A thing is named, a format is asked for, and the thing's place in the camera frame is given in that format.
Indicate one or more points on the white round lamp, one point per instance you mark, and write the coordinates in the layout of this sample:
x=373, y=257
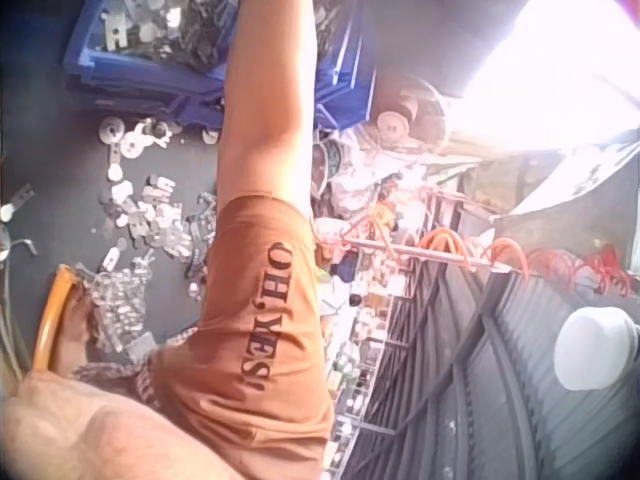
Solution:
x=595, y=350

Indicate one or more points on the rail with orange hooks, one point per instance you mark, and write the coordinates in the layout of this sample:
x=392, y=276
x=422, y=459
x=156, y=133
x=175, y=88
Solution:
x=440, y=252

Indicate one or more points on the heap of loose metal parts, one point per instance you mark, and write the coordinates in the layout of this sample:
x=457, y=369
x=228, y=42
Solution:
x=150, y=212

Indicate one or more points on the blue plastic crate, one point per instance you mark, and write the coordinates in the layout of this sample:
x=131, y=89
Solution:
x=350, y=80

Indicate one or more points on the grey tarp awning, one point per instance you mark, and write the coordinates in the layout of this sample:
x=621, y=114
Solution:
x=590, y=175

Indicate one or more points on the clear bag of metal parts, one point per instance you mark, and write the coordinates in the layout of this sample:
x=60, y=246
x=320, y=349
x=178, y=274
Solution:
x=117, y=310

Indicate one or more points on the bent metal clamp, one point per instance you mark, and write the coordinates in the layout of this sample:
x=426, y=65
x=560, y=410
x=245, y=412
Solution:
x=20, y=245

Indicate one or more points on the shelf rack with goods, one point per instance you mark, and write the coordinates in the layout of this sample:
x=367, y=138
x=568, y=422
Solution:
x=370, y=320

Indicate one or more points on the round beige spool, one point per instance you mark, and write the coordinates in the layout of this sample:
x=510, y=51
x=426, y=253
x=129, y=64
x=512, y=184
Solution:
x=392, y=127

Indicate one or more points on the flat metal bracket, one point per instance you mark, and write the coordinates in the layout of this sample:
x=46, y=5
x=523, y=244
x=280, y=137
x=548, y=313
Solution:
x=19, y=200

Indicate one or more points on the corrugated metal shutter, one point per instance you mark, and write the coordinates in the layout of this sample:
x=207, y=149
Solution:
x=480, y=390

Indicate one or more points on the heap of bags and goods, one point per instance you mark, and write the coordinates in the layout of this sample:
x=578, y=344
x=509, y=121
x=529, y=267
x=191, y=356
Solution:
x=360, y=175

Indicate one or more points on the blue crate of metal parts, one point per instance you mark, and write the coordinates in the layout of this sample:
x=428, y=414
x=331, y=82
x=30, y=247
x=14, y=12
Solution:
x=131, y=71

